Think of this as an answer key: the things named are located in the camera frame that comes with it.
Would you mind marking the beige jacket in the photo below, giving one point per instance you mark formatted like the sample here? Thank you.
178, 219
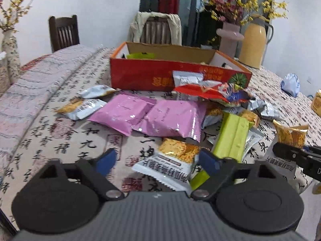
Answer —
175, 30

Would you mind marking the red cardboard box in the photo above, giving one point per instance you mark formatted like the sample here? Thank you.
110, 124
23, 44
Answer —
140, 74

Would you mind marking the dark framed glass door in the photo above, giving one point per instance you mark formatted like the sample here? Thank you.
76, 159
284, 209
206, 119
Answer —
190, 17

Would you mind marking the large green snack packet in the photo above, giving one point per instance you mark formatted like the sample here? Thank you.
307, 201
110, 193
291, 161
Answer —
232, 135

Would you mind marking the purple snack packet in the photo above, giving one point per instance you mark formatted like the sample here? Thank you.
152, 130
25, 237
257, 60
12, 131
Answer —
173, 119
120, 111

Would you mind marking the yellow thermos jug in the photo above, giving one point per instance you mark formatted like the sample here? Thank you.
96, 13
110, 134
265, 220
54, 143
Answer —
253, 45

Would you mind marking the small green snack packet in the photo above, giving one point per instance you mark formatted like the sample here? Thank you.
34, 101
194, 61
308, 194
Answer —
198, 179

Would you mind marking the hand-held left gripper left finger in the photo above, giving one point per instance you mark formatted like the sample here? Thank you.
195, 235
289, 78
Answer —
106, 159

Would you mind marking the pink vase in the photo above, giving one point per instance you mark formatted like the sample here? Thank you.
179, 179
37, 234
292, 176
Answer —
229, 40

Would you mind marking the yellow blossom branches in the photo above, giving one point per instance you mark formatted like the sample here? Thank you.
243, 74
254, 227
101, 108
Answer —
15, 10

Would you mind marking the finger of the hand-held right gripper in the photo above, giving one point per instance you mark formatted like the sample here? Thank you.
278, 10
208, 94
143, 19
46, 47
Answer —
283, 150

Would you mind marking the hanging pale garment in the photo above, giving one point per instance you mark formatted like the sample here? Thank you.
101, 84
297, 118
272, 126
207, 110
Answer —
200, 1

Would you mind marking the brown wooden chair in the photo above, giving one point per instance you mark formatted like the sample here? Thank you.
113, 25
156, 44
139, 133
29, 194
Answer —
156, 31

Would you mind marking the pale woven patterned cloth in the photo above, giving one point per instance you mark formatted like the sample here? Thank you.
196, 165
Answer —
42, 80

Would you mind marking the pink and yellow flower bouquet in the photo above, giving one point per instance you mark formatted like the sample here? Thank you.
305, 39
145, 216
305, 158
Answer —
225, 2

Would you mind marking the blue white plastic bag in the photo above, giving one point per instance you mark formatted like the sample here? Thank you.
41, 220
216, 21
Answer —
291, 85

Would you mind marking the pile of white yellow packets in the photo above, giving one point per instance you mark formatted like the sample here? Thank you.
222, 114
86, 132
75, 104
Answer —
267, 110

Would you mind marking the red snack packet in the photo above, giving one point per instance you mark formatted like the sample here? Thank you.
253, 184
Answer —
200, 91

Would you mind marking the floral ceramic vase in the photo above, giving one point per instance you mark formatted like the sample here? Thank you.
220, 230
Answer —
11, 55

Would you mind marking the red patterned cloth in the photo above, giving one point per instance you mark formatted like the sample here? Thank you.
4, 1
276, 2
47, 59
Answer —
33, 62

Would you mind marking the dark wooden chair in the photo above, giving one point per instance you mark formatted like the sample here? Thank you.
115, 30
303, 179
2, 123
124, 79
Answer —
64, 31

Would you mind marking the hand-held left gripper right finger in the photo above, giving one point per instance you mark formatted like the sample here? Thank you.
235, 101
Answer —
209, 162

